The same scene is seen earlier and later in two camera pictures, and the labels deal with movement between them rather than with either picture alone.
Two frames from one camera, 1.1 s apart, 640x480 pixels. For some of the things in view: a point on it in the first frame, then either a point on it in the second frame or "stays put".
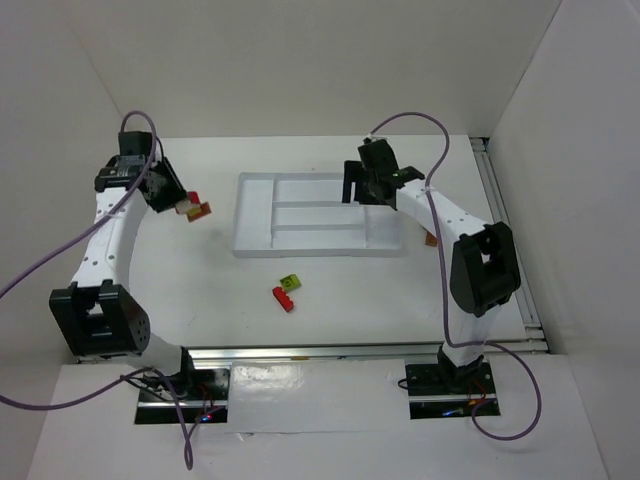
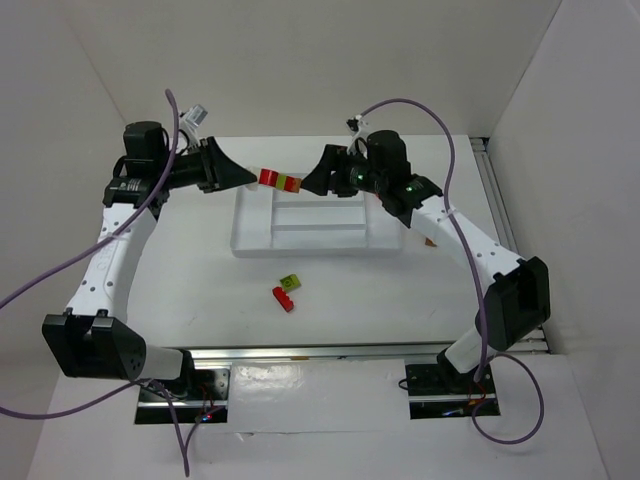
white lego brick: [183, 207] to [254, 186]
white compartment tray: [305, 215] stays put
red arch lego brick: [194, 198] to [268, 177]
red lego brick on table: [283, 299] stays put
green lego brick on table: [291, 282] stays put
